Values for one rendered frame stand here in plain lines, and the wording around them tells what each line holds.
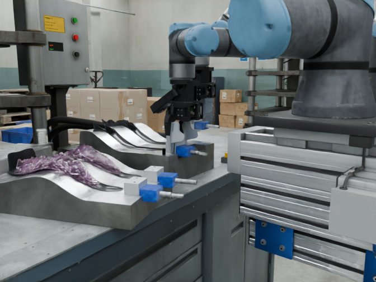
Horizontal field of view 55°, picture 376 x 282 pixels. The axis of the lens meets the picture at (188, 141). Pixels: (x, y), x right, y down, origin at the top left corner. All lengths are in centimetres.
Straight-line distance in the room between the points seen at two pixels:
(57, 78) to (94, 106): 351
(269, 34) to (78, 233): 52
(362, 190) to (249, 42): 29
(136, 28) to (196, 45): 943
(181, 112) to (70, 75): 95
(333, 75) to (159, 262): 68
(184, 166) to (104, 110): 415
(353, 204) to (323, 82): 23
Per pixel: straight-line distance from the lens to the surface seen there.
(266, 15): 59
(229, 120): 803
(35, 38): 159
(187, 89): 101
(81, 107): 551
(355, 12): 70
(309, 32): 63
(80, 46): 192
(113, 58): 1002
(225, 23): 116
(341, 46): 69
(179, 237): 113
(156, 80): 974
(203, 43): 90
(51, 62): 180
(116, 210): 77
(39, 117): 161
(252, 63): 530
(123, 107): 501
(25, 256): 72
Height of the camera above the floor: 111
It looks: 10 degrees down
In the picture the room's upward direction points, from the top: straight up
